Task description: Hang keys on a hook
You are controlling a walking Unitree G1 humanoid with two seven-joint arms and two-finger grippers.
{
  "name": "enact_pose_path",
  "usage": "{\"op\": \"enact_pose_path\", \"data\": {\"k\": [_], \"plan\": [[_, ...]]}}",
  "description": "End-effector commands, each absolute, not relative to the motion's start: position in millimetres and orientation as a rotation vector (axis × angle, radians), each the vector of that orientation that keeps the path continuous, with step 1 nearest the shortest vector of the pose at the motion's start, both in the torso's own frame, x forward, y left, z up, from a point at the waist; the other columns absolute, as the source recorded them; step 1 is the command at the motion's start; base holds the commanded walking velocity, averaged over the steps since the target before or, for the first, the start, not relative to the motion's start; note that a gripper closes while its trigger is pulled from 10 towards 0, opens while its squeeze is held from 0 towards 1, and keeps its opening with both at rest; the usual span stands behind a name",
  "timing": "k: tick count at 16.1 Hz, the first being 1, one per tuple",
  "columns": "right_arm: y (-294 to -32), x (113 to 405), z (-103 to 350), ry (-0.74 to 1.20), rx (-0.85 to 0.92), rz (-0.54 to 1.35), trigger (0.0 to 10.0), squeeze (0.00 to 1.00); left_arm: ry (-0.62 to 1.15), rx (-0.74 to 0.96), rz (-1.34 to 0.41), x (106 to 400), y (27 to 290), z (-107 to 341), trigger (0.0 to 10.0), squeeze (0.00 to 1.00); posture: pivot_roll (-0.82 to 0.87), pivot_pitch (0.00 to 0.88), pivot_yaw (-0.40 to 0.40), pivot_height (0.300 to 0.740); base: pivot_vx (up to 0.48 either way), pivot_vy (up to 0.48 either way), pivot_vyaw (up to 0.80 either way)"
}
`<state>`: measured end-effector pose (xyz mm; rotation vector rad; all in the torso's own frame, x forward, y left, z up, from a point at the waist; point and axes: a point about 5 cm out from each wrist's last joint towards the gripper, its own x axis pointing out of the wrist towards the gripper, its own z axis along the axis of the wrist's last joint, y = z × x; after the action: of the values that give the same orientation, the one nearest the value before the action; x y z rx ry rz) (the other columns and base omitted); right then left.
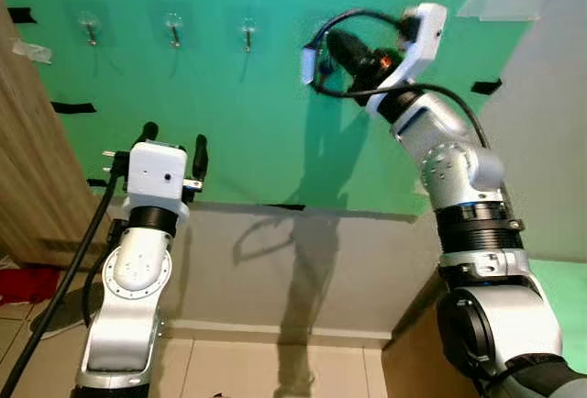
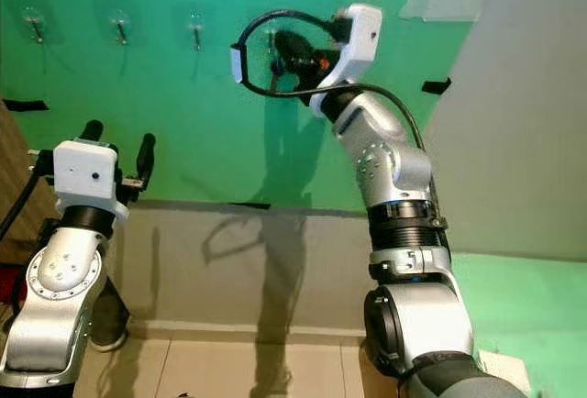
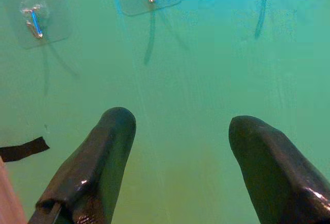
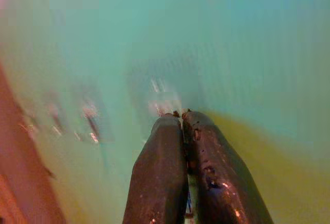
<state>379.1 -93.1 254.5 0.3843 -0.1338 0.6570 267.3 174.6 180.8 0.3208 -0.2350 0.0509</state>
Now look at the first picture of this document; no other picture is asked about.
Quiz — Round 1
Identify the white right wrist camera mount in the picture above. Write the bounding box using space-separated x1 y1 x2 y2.
365 1 449 113

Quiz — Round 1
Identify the clear adhesive wall hook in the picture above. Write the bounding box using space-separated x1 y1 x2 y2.
162 12 188 50
238 17 260 55
77 10 105 50

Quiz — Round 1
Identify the red cloth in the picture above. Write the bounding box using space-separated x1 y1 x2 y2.
0 266 62 307

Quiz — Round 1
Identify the white tape piece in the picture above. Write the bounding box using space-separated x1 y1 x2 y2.
12 38 54 65

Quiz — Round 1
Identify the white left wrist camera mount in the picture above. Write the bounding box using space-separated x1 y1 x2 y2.
126 140 191 216

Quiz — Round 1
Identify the green wall sheet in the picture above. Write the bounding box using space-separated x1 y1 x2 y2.
0 0 571 217

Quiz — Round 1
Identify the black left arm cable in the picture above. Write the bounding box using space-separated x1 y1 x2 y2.
0 149 129 398

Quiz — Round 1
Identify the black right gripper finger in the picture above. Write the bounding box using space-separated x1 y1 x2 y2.
325 30 370 61

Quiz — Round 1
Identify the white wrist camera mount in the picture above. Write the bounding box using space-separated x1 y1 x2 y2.
126 140 191 216
365 1 449 113

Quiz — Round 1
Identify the wooden door panel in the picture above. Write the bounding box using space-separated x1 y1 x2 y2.
0 0 109 269

